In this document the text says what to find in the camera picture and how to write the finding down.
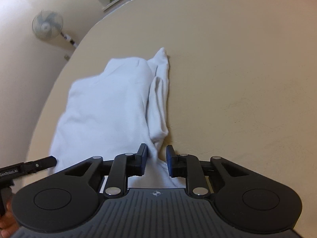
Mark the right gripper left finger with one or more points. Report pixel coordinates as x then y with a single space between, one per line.
123 167

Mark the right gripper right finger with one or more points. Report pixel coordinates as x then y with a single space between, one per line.
188 167

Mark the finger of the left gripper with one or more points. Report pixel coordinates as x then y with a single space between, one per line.
32 167

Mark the white long-sleeve shirt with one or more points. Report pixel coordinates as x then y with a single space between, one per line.
114 113

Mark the person's left hand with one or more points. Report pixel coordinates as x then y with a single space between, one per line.
8 223

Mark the white standing fan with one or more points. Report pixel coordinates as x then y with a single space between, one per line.
47 25

